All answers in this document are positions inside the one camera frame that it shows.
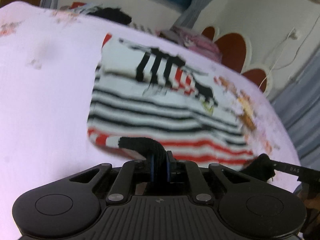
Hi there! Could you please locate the white charging cable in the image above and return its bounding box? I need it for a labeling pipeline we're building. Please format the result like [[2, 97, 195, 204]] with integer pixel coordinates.
[[258, 27, 320, 92]]

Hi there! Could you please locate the white grey patterned cloth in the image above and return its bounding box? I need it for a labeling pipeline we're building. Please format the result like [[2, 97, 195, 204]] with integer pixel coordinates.
[[60, 2, 101, 15]]

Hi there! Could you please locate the pink floral bed sheet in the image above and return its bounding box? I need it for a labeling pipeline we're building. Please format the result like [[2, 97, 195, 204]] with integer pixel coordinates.
[[1, 2, 299, 239]]

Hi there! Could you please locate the black garment pile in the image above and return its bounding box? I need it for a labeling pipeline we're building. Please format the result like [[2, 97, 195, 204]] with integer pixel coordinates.
[[87, 7, 132, 25]]

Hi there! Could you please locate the pink grey folded bedding stack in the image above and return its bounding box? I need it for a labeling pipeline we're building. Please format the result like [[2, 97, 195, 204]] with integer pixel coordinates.
[[157, 26, 222, 63]]

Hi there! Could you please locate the white red black striped sweater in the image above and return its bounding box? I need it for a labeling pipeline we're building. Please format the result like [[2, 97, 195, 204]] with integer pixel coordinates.
[[87, 34, 255, 170]]

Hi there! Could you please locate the grey white striped mattress sheet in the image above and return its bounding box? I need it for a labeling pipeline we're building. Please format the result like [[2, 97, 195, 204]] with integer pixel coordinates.
[[129, 22, 158, 36]]

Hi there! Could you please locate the red white scalloped headboard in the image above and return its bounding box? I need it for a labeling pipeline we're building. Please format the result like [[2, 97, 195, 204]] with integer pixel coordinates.
[[202, 26, 273, 96]]

